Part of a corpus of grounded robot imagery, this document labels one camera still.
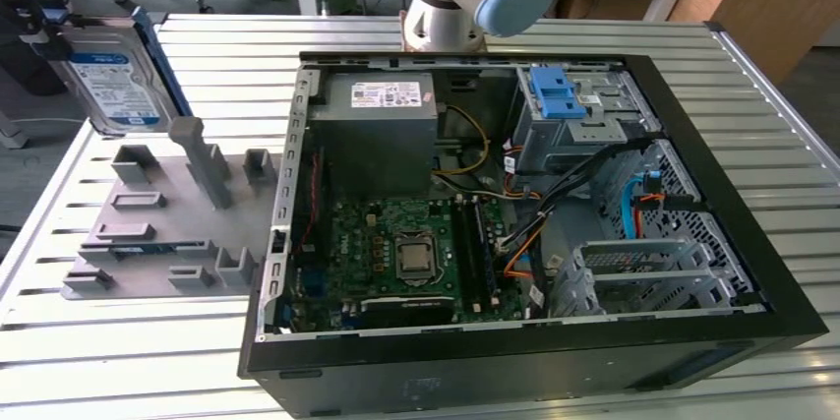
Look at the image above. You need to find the RAM stick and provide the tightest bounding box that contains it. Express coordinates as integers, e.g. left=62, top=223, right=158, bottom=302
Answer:
left=110, top=242, right=181, bottom=258

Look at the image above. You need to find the grey power supply unit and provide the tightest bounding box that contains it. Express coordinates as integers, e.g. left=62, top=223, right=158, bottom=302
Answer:
left=307, top=70, right=441, bottom=201

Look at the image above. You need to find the silver drive cage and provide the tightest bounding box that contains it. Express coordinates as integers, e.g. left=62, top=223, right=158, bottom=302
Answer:
left=510, top=65, right=663, bottom=176

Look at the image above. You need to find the yellow wire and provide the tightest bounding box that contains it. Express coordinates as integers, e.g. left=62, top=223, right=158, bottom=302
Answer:
left=433, top=103, right=493, bottom=177

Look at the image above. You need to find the orange power wire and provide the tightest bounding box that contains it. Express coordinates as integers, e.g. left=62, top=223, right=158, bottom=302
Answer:
left=502, top=246, right=535, bottom=279

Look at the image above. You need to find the black power connector wire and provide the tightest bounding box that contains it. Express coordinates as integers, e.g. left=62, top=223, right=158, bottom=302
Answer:
left=630, top=192, right=709, bottom=213

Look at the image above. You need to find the blue plastic drive bracket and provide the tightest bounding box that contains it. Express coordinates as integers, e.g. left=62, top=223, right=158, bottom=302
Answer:
left=529, top=67, right=591, bottom=121

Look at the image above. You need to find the silver CPU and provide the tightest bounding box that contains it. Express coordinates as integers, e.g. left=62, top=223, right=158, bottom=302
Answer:
left=399, top=242, right=437, bottom=272

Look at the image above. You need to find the silver disk bay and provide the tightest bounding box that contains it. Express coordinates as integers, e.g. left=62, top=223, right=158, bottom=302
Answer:
left=562, top=236, right=747, bottom=317

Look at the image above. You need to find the hard disk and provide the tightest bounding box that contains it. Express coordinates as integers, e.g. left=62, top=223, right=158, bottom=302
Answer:
left=41, top=5, right=197, bottom=137

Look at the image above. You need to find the black wire bundle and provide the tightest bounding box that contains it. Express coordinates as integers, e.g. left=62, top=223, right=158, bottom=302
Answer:
left=499, top=137, right=658, bottom=257

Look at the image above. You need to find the black case fan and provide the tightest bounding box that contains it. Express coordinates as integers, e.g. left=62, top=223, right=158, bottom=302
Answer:
left=291, top=142, right=337, bottom=267

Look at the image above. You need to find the black mesh bin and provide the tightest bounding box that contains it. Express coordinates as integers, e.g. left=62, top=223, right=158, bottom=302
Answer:
left=0, top=35, right=71, bottom=96

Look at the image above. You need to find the black graphics card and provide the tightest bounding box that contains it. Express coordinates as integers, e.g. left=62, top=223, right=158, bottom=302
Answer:
left=358, top=294, right=459, bottom=329

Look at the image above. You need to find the metal CPU socket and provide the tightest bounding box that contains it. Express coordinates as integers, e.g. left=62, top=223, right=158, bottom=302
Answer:
left=390, top=228, right=446, bottom=288

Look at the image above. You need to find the grey stand foot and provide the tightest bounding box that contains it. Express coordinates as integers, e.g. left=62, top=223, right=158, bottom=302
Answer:
left=0, top=109, right=30, bottom=150

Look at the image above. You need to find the black RAM slot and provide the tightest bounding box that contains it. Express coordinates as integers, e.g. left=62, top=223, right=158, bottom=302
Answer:
left=455, top=196, right=481, bottom=312
left=473, top=201, right=505, bottom=307

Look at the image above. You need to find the blue SATA wire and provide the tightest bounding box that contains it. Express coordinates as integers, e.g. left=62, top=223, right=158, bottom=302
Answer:
left=619, top=169, right=665, bottom=243

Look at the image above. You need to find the grey parts rack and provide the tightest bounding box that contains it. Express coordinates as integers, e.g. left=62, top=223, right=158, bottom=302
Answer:
left=59, top=116, right=286, bottom=302

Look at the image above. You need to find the black PC case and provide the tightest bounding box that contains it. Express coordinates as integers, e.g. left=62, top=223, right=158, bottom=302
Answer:
left=237, top=49, right=830, bottom=419

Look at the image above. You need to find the green motherboard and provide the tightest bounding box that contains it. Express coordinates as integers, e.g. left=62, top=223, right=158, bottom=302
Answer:
left=289, top=196, right=527, bottom=332

